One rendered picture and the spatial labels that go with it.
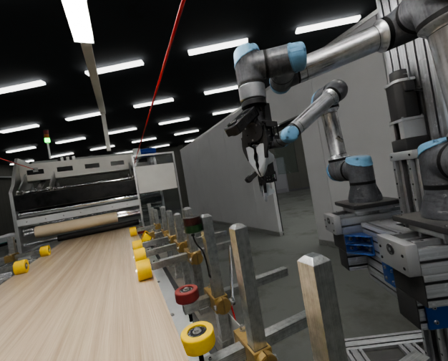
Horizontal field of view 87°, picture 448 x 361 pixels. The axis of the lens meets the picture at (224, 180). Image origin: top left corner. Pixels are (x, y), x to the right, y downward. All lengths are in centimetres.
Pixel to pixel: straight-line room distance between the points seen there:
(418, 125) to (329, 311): 92
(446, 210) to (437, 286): 21
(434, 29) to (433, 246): 56
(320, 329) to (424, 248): 52
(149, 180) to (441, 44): 279
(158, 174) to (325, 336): 283
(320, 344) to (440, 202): 61
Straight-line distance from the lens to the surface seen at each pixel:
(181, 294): 87
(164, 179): 309
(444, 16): 83
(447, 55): 83
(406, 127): 117
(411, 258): 86
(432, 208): 93
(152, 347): 69
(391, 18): 95
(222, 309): 88
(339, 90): 135
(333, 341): 44
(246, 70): 71
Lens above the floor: 125
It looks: level
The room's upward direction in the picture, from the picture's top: 9 degrees counter-clockwise
